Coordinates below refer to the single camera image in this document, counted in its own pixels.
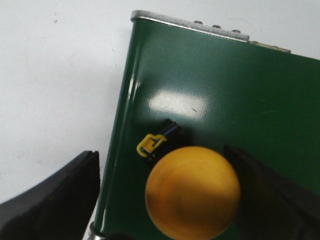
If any yellow mushroom push button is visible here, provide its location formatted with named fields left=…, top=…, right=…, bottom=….
left=136, top=118, right=242, bottom=240

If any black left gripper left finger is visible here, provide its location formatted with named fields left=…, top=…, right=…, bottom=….
left=0, top=151, right=100, bottom=240

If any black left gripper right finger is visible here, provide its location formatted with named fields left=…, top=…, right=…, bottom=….
left=223, top=144, right=320, bottom=240

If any conveyor far end plate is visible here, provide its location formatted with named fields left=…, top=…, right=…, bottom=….
left=130, top=10, right=250, bottom=43

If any green conveyor belt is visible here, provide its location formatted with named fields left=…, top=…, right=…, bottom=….
left=94, top=19, right=320, bottom=240

